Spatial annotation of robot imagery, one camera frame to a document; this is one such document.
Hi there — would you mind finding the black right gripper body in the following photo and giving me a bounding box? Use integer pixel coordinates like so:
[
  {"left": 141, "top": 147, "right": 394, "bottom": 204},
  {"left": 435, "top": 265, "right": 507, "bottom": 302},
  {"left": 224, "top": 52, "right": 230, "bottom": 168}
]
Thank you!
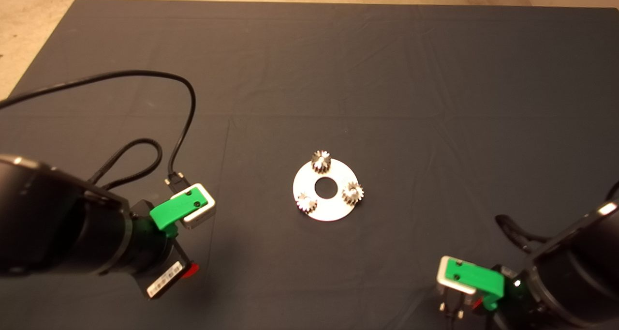
[{"left": 484, "top": 265, "right": 540, "bottom": 330}]

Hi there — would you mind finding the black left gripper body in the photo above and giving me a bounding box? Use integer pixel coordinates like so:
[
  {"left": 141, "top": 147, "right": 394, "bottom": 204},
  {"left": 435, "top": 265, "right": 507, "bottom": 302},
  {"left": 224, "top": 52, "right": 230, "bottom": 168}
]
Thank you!
[{"left": 127, "top": 199, "right": 192, "bottom": 300}]

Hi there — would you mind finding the small steel planetary gear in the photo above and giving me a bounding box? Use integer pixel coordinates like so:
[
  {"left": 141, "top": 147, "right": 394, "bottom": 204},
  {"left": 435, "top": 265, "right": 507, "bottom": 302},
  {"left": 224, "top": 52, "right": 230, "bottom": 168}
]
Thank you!
[
  {"left": 296, "top": 193, "right": 318, "bottom": 213},
  {"left": 311, "top": 150, "right": 332, "bottom": 174}
]

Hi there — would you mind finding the dark gear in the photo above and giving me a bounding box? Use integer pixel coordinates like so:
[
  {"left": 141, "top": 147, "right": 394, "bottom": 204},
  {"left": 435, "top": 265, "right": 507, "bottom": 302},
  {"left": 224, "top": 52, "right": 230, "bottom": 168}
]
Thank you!
[{"left": 342, "top": 182, "right": 365, "bottom": 206}]

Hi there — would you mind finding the round metal carrier plate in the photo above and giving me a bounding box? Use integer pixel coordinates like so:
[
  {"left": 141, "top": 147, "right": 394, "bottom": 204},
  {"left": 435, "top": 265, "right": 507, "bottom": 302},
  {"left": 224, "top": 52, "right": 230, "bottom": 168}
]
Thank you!
[{"left": 293, "top": 159, "right": 361, "bottom": 222}]

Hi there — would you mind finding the dark grey table cloth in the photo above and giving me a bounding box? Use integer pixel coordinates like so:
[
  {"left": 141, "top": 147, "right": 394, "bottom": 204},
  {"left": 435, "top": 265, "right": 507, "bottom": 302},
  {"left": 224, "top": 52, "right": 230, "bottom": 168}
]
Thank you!
[{"left": 0, "top": 0, "right": 619, "bottom": 330}]

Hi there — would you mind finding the green right camera mount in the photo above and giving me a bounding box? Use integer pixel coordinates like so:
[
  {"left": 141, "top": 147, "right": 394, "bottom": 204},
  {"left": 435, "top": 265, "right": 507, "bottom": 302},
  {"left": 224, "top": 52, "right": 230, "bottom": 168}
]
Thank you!
[{"left": 445, "top": 258, "right": 505, "bottom": 311}]

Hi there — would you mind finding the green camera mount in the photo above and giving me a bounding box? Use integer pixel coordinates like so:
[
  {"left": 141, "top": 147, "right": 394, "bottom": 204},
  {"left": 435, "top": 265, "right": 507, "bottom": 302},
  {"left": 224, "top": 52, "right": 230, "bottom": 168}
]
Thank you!
[
  {"left": 445, "top": 258, "right": 505, "bottom": 311},
  {"left": 150, "top": 187, "right": 208, "bottom": 238}
]

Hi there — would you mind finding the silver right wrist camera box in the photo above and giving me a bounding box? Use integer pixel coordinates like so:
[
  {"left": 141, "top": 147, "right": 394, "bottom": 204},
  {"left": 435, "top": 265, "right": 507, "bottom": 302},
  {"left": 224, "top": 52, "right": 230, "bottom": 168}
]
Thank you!
[{"left": 437, "top": 255, "right": 477, "bottom": 316}]

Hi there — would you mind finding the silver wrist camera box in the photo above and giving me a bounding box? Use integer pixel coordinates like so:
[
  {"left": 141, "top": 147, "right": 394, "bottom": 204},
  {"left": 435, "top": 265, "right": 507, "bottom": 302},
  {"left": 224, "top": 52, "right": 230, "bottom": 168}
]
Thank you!
[
  {"left": 181, "top": 183, "right": 217, "bottom": 230},
  {"left": 437, "top": 255, "right": 477, "bottom": 316}
]

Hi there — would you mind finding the green left camera mount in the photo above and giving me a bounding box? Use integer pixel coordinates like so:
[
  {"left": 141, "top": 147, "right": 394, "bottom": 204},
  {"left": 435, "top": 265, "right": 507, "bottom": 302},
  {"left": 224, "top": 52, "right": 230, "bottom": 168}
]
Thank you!
[{"left": 150, "top": 187, "right": 208, "bottom": 238}]

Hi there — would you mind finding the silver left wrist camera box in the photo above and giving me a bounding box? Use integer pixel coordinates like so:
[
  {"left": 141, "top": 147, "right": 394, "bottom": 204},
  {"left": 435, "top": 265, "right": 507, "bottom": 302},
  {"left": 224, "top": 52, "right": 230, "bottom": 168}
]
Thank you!
[{"left": 181, "top": 183, "right": 217, "bottom": 230}]

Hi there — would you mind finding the braided black left gripper cable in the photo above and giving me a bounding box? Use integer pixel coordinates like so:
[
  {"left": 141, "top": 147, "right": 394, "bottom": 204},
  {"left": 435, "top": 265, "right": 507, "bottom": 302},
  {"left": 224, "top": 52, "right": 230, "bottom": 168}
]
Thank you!
[{"left": 87, "top": 138, "right": 163, "bottom": 191}]

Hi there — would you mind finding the smooth black left camera cable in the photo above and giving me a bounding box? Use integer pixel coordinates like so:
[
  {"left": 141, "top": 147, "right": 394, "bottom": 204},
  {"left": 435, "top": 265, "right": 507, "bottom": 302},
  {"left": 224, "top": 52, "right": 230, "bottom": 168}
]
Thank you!
[{"left": 0, "top": 70, "right": 196, "bottom": 185}]

